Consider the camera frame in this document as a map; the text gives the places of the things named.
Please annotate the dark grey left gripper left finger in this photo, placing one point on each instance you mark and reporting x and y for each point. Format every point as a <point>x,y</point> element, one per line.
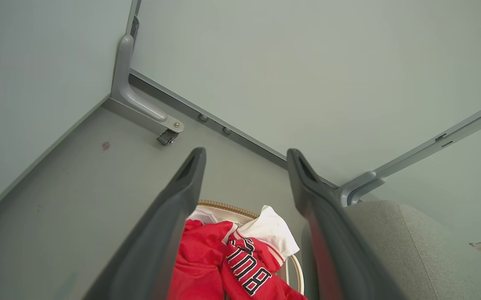
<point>161,233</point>

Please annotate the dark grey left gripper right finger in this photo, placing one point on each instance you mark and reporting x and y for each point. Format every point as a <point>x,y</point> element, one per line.
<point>332,233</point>

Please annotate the small grey levelling knob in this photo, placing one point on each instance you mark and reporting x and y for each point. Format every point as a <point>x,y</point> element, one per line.
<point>203,117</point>
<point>226,130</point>

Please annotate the red and white basketball jersey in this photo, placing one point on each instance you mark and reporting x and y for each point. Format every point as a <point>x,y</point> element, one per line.
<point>198,258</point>

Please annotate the white cloth basket liner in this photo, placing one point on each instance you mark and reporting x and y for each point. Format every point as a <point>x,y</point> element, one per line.
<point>202,216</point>

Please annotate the black caster wheel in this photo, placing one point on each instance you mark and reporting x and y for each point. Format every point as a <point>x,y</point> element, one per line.
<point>166,137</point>

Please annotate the grey partition foot bracket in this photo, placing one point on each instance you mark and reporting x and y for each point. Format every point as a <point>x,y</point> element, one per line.
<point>364,188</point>
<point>342,193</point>
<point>128,96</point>

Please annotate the white laundry basket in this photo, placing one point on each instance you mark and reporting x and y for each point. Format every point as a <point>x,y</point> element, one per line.
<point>223,206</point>

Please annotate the grey fabric sofa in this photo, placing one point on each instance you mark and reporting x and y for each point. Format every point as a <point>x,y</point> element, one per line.
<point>415,254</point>

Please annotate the grey partition post with hinge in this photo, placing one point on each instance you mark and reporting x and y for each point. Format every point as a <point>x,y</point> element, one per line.
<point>133,16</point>

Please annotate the grey partition bottom rail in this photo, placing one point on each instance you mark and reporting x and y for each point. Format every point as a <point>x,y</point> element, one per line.
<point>232,137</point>

